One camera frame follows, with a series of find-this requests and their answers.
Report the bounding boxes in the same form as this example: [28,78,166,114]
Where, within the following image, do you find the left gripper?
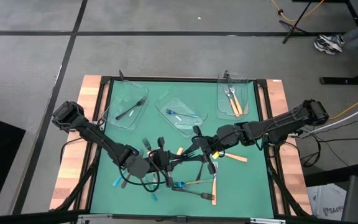
[149,136,195,188]

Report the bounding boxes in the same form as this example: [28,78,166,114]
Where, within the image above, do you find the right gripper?
[181,125,217,175]

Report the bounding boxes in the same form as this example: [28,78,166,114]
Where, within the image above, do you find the clear plastic bin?
[216,71,250,121]
[154,86,209,139]
[102,80,150,133]

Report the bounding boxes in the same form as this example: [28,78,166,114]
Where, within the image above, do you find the white cardboard box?
[306,182,349,220]

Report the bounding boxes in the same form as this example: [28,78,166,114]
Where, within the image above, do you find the black floor stand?
[278,0,358,44]

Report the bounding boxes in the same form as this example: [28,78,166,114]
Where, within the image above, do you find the person's shoe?
[313,33,345,56]

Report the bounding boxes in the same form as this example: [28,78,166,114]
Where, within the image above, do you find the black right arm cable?
[194,133,229,154]

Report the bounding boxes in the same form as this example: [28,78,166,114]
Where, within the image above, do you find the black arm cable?
[118,155,168,193]
[194,133,229,154]

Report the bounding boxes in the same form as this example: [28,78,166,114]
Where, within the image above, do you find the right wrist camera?
[218,124,241,147]

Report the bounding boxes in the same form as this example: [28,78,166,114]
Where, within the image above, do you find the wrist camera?
[218,124,241,147]
[127,154,151,180]

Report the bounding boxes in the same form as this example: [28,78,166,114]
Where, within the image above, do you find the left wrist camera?
[127,154,151,180]

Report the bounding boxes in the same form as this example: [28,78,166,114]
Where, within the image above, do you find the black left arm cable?
[118,155,168,193]

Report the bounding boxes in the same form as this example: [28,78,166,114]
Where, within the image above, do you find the black rig frame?
[50,74,313,224]

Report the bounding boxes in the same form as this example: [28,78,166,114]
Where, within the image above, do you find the aluminium bracket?
[249,217,287,224]

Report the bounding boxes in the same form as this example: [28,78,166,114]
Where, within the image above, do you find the black floor cables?
[300,114,358,169]

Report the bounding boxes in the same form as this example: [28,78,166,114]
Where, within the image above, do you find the white cable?
[300,98,358,139]

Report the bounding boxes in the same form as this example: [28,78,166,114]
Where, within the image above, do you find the orange extension cable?
[329,90,358,121]
[270,0,326,22]

